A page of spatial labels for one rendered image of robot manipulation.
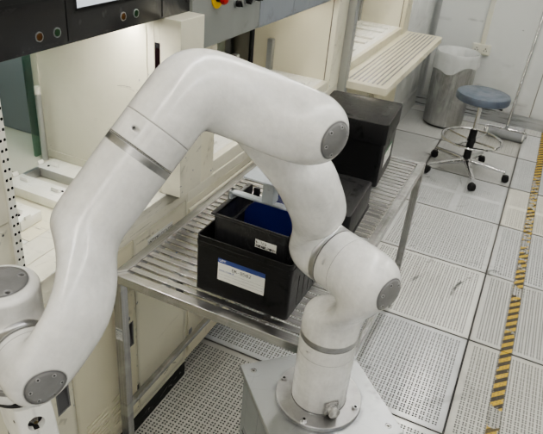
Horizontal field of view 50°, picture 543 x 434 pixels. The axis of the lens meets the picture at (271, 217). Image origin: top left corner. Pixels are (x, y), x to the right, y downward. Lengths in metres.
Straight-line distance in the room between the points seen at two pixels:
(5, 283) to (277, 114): 0.38
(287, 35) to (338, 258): 2.16
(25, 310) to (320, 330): 0.61
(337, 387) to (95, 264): 0.71
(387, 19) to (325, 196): 3.63
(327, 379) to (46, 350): 0.70
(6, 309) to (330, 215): 0.50
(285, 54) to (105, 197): 2.50
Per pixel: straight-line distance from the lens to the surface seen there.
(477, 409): 2.57
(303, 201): 0.92
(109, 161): 0.70
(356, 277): 1.05
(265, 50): 3.18
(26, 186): 1.88
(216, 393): 2.39
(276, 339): 1.50
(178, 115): 0.70
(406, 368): 2.63
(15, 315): 0.72
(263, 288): 1.51
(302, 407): 1.32
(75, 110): 1.97
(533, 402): 2.71
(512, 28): 5.53
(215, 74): 0.72
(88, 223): 0.70
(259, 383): 1.38
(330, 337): 1.17
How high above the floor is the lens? 1.75
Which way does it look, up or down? 30 degrees down
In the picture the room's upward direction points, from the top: 6 degrees clockwise
